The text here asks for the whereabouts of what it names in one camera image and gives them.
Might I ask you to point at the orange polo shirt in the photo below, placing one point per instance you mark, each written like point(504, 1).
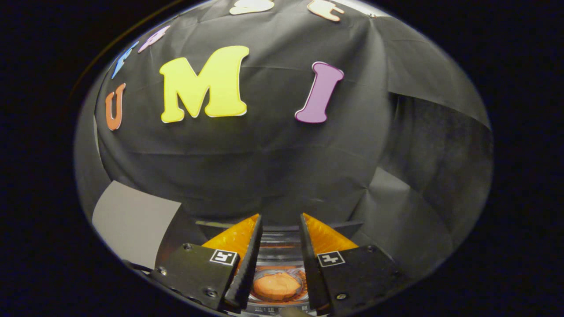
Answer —
point(277, 286)

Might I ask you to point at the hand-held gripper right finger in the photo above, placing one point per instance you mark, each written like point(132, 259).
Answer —
point(357, 277)

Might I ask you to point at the grey cabinet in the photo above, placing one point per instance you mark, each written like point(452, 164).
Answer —
point(132, 224)

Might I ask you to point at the dark washing machine lid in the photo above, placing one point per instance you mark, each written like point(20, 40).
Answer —
point(277, 244)

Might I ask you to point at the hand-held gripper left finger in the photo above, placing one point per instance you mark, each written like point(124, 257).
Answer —
point(198, 273)

